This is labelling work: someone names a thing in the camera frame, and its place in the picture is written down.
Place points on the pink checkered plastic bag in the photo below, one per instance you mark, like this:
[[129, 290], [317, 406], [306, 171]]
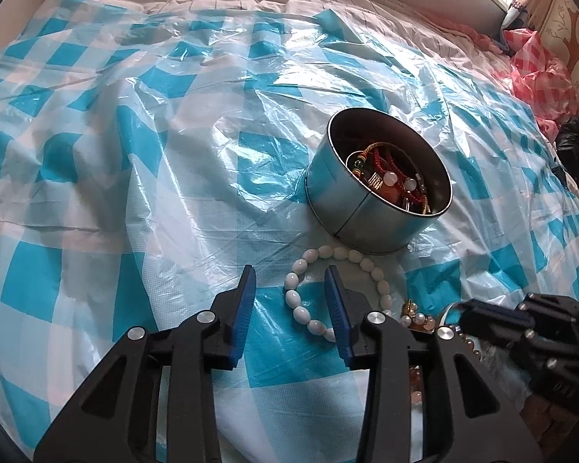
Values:
[[540, 79]]

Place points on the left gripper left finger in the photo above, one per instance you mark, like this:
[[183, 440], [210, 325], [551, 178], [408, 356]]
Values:
[[112, 416]]

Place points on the blue white checkered plastic sheet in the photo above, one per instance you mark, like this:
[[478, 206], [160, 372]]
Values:
[[145, 159]]

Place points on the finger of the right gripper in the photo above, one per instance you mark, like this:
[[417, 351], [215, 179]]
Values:
[[492, 323], [549, 346]]

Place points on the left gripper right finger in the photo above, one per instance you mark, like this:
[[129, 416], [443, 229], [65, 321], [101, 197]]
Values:
[[466, 417]]

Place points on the tree decorated wardrobe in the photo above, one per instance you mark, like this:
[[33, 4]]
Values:
[[560, 34]]

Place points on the amber bead jewelry pile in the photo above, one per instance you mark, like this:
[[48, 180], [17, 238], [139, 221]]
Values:
[[423, 328]]

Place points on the round silver metal tin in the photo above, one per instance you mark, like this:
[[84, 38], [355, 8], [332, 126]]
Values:
[[374, 182]]

